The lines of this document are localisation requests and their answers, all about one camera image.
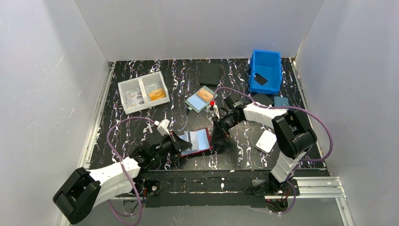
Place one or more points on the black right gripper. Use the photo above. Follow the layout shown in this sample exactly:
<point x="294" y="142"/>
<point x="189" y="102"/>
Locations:
<point x="223" y="125"/>

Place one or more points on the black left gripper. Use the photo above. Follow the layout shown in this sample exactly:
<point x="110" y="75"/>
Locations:
<point x="174" y="142"/>

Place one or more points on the red card holder wallet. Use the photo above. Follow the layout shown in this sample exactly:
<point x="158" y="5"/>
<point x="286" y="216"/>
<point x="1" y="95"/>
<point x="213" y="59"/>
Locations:
<point x="196" y="142"/>

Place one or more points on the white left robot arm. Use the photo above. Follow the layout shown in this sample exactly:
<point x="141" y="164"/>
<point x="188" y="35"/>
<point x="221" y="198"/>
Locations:
<point x="85" y="189"/>

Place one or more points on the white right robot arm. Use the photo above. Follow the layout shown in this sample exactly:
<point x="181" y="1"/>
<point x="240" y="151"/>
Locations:
<point x="291" y="126"/>

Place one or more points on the green open card wallet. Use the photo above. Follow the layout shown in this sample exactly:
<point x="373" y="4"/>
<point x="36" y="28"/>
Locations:
<point x="200" y="99"/>

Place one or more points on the white card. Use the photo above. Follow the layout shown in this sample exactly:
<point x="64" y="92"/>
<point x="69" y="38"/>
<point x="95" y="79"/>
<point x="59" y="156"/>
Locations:
<point x="266" y="142"/>

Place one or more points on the orange card in tray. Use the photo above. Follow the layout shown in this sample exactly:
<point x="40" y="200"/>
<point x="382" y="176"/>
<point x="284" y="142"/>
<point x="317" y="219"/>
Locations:
<point x="157" y="94"/>

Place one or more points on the patterned card in tray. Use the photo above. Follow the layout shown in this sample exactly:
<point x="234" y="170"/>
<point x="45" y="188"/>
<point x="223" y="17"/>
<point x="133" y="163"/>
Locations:
<point x="134" y="98"/>

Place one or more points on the black card in bin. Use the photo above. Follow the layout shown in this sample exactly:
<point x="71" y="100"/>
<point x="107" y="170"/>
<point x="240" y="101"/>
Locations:
<point x="260" y="79"/>

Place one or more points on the dark grey flat wallet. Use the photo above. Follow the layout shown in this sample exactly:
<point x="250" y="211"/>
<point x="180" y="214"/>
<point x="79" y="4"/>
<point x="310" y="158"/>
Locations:
<point x="263" y="99"/>

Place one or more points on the clear two-compartment tray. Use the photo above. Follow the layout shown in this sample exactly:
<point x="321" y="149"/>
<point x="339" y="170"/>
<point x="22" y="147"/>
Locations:
<point x="145" y="84"/>

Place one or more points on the black wallet at back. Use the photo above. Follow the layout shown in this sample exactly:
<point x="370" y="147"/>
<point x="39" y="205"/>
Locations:
<point x="209" y="75"/>

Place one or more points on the blue snap wallet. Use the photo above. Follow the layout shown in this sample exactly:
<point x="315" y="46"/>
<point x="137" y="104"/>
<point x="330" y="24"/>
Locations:
<point x="280" y="101"/>

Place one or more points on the blue plastic bin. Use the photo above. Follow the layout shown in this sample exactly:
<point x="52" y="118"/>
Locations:
<point x="267" y="64"/>

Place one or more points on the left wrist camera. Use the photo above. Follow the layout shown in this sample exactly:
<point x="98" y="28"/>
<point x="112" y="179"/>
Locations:
<point x="162" y="126"/>

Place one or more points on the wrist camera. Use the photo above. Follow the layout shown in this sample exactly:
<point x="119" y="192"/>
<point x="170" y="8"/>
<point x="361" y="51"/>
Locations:
<point x="162" y="126"/>
<point x="213" y="109"/>

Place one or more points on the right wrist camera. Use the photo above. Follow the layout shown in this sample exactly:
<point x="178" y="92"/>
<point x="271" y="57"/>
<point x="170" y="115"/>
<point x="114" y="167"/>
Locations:
<point x="213" y="109"/>

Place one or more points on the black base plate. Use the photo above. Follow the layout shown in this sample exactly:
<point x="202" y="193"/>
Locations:
<point x="167" y="188"/>

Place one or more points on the aluminium frame rail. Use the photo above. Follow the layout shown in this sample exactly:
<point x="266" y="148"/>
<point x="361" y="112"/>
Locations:
<point x="95" y="124"/>

